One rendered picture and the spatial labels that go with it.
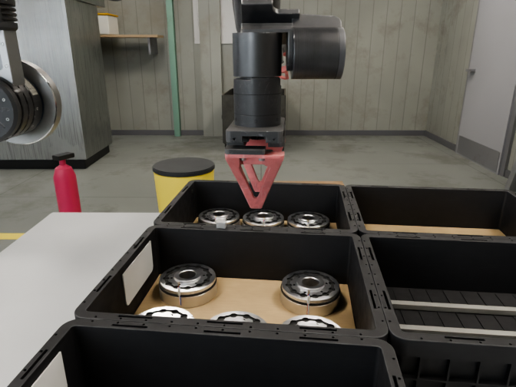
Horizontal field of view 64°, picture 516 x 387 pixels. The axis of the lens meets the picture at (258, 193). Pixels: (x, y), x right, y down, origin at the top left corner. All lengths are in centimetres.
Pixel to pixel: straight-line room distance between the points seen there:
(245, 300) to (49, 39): 438
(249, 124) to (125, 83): 633
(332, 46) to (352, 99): 616
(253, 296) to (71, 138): 433
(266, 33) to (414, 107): 648
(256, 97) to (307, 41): 8
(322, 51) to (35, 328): 81
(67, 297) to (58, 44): 398
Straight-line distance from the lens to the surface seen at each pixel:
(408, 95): 687
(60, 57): 489
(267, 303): 75
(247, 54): 48
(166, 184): 245
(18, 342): 100
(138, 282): 76
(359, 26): 662
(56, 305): 108
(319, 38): 49
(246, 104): 49
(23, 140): 117
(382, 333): 54
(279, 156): 47
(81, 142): 494
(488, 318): 81
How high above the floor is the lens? 125
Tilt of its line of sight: 19 degrees down
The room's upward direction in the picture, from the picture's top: straight up
